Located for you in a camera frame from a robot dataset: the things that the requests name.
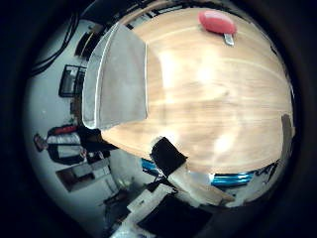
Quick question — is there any red oval toy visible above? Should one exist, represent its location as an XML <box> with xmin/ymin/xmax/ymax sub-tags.
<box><xmin>197</xmin><ymin>9</ymin><xmax>238</xmax><ymax>47</ymax></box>

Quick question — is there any grey fabric container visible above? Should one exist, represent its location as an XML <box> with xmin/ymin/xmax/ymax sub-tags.
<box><xmin>81</xmin><ymin>22</ymin><xmax>150</xmax><ymax>131</ymax></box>

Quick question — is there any brown open box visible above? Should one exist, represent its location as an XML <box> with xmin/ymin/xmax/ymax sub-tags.
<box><xmin>54</xmin><ymin>161</ymin><xmax>112</xmax><ymax>193</ymax></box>

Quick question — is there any red black white equipment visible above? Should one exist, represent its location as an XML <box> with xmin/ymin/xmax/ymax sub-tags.
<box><xmin>33</xmin><ymin>123</ymin><xmax>89</xmax><ymax>167</ymax></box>

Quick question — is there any blue metal rail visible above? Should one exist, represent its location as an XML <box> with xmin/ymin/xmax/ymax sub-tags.
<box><xmin>141</xmin><ymin>158</ymin><xmax>256</xmax><ymax>188</ymax></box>

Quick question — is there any black rectangular frame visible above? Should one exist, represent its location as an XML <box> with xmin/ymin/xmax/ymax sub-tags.
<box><xmin>57</xmin><ymin>63</ymin><xmax>88</xmax><ymax>99</ymax></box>

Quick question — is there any black cable bundle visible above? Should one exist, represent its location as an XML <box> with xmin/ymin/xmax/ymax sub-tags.
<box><xmin>29</xmin><ymin>12</ymin><xmax>81</xmax><ymax>79</ymax></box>

